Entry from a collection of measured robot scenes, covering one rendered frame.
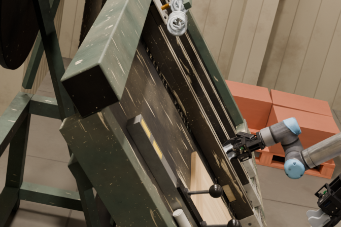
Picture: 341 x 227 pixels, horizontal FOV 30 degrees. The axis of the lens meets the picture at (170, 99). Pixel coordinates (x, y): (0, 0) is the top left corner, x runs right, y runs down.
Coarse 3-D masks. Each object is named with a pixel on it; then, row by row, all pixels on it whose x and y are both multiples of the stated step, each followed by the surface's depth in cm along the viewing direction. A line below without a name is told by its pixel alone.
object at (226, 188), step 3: (222, 186) 252; (225, 186) 251; (228, 186) 251; (225, 189) 252; (228, 189) 252; (225, 192) 252; (228, 192) 252; (231, 192) 252; (228, 195) 253; (231, 195) 253; (228, 198) 253; (231, 198) 253; (234, 198) 253; (231, 201) 254
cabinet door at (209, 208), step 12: (192, 156) 224; (192, 168) 216; (204, 168) 228; (192, 180) 208; (204, 180) 222; (204, 204) 207; (216, 204) 223; (204, 216) 200; (216, 216) 215; (228, 216) 233
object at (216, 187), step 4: (216, 184) 169; (184, 188) 176; (212, 188) 168; (216, 188) 167; (220, 188) 168; (184, 192) 174; (188, 192) 175; (192, 192) 174; (196, 192) 173; (200, 192) 172; (204, 192) 171; (208, 192) 170; (212, 192) 168; (216, 192) 167; (220, 192) 168; (188, 196) 175; (212, 196) 168; (216, 196) 168; (220, 196) 168
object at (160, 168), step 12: (132, 120) 168; (144, 120) 170; (132, 132) 166; (144, 132) 166; (144, 144) 168; (156, 144) 172; (144, 156) 169; (156, 156) 169; (156, 168) 170; (168, 168) 173; (156, 180) 172; (168, 180) 172; (168, 192) 173; (180, 204) 174
